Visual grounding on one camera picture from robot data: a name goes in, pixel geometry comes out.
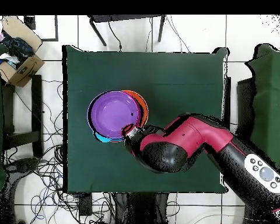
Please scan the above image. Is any black metal frame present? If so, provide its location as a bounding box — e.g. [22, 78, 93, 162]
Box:
[1, 74, 44, 158]

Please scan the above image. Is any purple bowl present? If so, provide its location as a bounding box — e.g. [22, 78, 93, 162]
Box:
[86, 90, 141, 139]

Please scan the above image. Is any tangle of floor cables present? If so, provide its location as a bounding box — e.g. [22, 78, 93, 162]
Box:
[2, 79, 122, 224]

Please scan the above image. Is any dark blue clothes bundle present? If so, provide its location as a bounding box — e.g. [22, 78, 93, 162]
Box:
[1, 30, 36, 68]

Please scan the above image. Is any black metal stand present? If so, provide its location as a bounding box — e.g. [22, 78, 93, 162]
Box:
[87, 14, 167, 47]

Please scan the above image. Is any dark green tablecloth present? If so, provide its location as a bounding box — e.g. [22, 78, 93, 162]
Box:
[62, 44, 229, 194]

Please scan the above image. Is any light blue cup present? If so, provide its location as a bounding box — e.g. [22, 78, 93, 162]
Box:
[93, 131, 112, 144]

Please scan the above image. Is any black power strip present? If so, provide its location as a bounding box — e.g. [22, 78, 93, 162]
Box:
[78, 192, 93, 216]

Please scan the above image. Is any black floor equipment with knob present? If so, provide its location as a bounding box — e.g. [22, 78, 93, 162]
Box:
[4, 157, 40, 179]

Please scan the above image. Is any cardboard box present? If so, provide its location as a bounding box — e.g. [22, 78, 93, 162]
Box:
[0, 15, 46, 88]

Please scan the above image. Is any large orange bowl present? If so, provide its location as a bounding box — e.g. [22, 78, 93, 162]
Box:
[121, 90, 149, 128]

